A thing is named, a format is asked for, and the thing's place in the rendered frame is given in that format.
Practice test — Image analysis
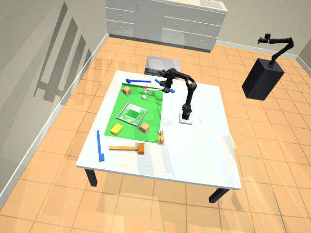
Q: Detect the yellow block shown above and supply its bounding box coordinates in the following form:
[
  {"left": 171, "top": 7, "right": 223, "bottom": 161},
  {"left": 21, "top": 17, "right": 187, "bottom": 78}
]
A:
[{"left": 110, "top": 123, "right": 122, "bottom": 135}]

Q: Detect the tan cube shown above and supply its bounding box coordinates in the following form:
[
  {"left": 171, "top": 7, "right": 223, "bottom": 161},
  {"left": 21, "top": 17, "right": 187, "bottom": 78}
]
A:
[
  {"left": 140, "top": 123, "right": 150, "bottom": 134},
  {"left": 122, "top": 86, "right": 131, "bottom": 96}
]

